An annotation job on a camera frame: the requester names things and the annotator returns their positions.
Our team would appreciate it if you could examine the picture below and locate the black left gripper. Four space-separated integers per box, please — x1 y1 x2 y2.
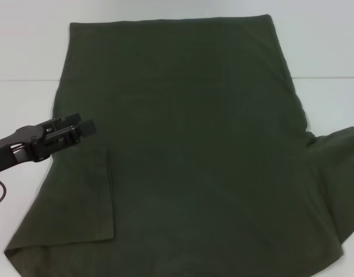
0 113 97 175

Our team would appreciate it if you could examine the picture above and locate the dark green shirt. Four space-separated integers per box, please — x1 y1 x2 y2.
3 13 354 277

